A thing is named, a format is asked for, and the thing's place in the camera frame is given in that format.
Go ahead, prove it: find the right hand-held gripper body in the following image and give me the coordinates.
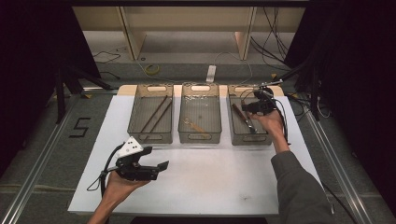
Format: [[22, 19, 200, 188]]
[[247, 78, 285, 116]]

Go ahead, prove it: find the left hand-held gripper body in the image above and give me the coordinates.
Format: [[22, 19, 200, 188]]
[[115, 135, 161, 182]]

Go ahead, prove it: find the knife with wooden handle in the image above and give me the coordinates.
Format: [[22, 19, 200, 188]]
[[231, 103, 258, 134]]

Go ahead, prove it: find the fork with wooden handle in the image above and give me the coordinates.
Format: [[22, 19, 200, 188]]
[[239, 99, 254, 125]]

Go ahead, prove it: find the grey translucent plastic bin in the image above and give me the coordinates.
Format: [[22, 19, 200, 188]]
[[177, 82, 223, 145], [226, 83, 278, 147], [126, 83, 175, 146]]

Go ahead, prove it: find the clear spoon with wooden handle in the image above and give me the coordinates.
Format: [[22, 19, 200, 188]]
[[183, 117, 206, 133]]

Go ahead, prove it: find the person's right hand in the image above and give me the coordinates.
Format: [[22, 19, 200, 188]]
[[249, 108, 286, 143]]

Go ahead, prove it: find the person's left hand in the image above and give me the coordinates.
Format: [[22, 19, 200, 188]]
[[101, 171, 150, 204]]

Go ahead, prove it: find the white power strip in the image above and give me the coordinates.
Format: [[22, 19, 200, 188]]
[[205, 64, 217, 84]]

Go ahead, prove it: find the black metal stand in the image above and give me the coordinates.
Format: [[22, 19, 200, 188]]
[[54, 64, 113, 125], [267, 59, 321, 122]]

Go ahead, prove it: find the yellow tape roll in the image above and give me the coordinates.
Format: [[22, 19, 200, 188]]
[[145, 63, 161, 77]]

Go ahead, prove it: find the black curtain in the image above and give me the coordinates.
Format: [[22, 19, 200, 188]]
[[284, 0, 396, 216], [0, 0, 102, 175]]

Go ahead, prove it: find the beige wooden shelf unit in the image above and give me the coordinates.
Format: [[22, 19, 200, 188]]
[[73, 6, 306, 62]]

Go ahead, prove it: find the left hand-held gripper black cable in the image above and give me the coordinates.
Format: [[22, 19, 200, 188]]
[[87, 143, 125, 199]]

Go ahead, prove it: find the hand-held gripper black cable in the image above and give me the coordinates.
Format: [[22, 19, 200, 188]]
[[239, 88, 291, 147], [87, 143, 125, 199]]

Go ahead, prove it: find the right hand-held gripper black cable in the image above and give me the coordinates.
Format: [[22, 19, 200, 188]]
[[239, 88, 291, 147]]

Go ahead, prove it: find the white floor cable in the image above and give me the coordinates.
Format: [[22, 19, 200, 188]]
[[214, 51, 254, 85]]

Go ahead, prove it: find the short aluminium floor rail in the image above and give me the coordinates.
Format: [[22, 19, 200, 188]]
[[81, 87, 120, 94]]

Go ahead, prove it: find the black cable bundle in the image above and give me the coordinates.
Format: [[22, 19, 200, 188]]
[[248, 7, 292, 68]]

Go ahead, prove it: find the long aluminium floor rail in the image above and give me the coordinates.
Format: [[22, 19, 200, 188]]
[[0, 96, 78, 224], [304, 110, 373, 224]]

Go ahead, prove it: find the thin black floor cable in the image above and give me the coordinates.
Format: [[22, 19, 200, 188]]
[[92, 49, 121, 64]]

